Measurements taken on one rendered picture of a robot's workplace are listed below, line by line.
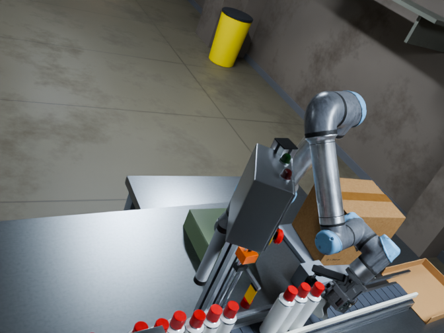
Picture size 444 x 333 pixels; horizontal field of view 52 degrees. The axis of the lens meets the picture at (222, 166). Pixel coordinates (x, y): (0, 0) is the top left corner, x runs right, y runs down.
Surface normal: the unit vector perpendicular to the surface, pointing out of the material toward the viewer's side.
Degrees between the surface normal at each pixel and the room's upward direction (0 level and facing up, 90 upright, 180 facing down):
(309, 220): 90
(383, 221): 90
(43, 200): 0
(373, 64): 90
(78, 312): 0
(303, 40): 90
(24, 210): 0
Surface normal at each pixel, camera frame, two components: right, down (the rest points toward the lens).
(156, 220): 0.33, -0.79
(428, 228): -0.85, -0.02
